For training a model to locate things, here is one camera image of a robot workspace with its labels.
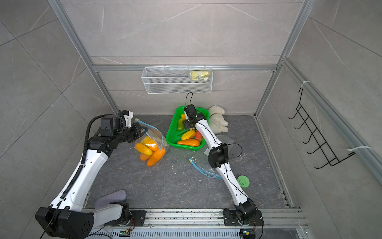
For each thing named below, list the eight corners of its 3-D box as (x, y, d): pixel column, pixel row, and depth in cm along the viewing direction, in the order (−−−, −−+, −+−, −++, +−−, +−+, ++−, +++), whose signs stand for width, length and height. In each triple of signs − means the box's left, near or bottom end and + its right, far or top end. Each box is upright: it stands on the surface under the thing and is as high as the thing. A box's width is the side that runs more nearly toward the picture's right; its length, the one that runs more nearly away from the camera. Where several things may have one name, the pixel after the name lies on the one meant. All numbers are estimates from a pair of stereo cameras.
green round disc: (243, 189, 85) (245, 187, 81) (236, 179, 88) (238, 176, 84) (249, 186, 86) (251, 183, 82) (242, 176, 90) (244, 173, 86)
